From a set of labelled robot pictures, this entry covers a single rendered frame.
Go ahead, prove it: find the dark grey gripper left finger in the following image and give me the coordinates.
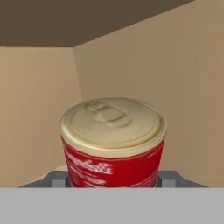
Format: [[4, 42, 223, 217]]
[[18, 170, 73, 189]]

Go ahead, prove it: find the tan wooden cabinet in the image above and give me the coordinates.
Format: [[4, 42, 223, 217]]
[[0, 0, 224, 189]]

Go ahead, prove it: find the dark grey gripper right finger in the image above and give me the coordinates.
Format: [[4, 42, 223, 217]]
[[156, 170, 208, 189]]

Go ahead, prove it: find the red can with cream lid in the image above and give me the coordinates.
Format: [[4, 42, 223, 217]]
[[59, 96, 168, 189]]

